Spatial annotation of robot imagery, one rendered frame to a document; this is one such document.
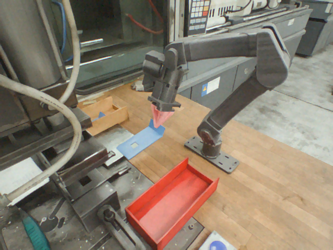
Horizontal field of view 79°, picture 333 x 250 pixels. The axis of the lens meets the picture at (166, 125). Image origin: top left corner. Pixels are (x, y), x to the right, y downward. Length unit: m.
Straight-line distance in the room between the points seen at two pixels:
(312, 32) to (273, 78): 4.40
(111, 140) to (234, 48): 0.53
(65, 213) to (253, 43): 0.64
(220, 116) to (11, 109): 0.49
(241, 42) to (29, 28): 0.41
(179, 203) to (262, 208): 0.24
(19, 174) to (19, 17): 0.50
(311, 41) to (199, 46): 4.44
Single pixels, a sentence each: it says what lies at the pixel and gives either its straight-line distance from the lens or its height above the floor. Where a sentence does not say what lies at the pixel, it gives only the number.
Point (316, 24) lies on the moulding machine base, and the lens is 4.89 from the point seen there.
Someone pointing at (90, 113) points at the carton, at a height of 0.93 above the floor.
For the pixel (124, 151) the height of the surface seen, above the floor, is 0.99.
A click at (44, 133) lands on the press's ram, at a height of 1.18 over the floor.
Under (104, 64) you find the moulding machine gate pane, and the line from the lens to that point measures 1.17.
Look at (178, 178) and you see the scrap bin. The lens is 0.67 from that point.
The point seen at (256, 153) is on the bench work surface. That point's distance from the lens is 0.82.
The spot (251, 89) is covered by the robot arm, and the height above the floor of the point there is 1.19.
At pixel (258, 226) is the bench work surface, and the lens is 0.64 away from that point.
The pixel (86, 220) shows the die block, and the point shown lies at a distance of 0.57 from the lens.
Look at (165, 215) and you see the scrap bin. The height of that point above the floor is 0.91.
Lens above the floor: 1.44
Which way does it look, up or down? 38 degrees down
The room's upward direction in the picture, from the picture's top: straight up
